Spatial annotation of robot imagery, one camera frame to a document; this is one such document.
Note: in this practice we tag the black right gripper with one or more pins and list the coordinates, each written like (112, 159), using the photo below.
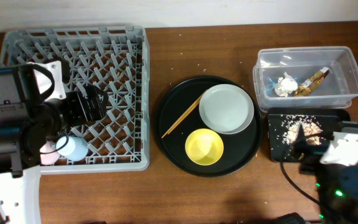
(311, 154)

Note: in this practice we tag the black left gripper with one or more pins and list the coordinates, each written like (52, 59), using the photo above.
(82, 116)

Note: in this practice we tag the food scraps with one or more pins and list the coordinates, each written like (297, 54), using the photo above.
(309, 125)

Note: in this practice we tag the light blue plastic cup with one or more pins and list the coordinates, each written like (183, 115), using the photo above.
(75, 150)

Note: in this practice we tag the yellow bowl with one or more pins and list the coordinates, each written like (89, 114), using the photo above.
(204, 147)

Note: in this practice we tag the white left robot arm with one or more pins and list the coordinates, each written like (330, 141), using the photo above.
(31, 113)

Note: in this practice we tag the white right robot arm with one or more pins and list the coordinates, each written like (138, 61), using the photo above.
(335, 168)

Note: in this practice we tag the grey plastic dishwasher rack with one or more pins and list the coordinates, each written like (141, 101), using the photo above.
(117, 60)

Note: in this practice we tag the clear plastic waste bin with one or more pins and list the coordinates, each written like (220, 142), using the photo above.
(330, 72)

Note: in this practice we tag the black rectangular tray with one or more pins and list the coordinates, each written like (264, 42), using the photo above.
(327, 118)

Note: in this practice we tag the brown Nescafe sachet wrapper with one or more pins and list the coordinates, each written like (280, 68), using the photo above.
(312, 83)

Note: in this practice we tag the round black tray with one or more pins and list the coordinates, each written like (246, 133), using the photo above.
(239, 148)

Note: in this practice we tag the crumpled white tissue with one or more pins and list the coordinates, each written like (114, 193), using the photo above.
(286, 85)

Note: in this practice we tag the pink plastic cup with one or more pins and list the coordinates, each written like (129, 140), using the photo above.
(47, 154)

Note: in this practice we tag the white round plate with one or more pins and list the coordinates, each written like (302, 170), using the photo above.
(226, 109)

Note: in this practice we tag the wooden chopstick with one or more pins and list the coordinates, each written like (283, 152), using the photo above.
(182, 118)
(185, 116)

